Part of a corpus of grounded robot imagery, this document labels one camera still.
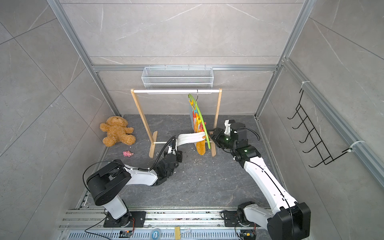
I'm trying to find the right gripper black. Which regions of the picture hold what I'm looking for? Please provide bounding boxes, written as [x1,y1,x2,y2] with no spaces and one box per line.
[207,128,237,152]

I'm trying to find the orange fuzzy insole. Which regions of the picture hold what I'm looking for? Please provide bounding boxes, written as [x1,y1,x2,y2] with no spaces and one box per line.
[195,132,206,156]

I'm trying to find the white striped insole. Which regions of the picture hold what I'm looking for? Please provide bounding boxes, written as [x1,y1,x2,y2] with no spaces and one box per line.
[176,132,206,148]

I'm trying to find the green clip hanger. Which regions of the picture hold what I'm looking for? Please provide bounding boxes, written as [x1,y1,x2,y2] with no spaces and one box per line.
[188,94,212,150]

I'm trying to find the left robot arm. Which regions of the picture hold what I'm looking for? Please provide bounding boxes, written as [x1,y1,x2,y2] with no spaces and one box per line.
[83,136,182,221]

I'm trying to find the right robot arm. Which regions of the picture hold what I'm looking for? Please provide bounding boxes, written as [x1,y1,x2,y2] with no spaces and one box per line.
[210,120,311,240]

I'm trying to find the wooden clothes rack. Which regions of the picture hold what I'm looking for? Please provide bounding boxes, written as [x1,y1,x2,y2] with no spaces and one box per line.
[130,89,223,159]

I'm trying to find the small pink toy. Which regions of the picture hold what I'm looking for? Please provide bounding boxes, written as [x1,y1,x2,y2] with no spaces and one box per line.
[123,151,134,158]

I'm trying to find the brown teddy bear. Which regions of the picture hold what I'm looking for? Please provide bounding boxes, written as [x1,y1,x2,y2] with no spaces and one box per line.
[100,116,136,147]

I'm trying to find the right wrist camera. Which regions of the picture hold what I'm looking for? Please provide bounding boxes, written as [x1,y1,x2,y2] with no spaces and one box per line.
[224,120,236,136]

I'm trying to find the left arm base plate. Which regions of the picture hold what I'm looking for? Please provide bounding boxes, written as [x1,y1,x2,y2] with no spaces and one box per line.
[103,211,147,228]

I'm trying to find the white wire mesh basket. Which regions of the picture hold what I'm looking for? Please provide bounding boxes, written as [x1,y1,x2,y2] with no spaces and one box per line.
[142,66,214,90]

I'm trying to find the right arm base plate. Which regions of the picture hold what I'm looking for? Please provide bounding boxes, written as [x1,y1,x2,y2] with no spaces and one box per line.
[220,210,267,229]

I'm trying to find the black wall hook rack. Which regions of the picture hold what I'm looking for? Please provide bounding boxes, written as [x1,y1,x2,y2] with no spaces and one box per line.
[287,89,353,168]

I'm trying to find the aluminium floor rail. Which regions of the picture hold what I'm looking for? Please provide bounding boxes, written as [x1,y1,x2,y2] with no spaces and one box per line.
[58,208,272,240]

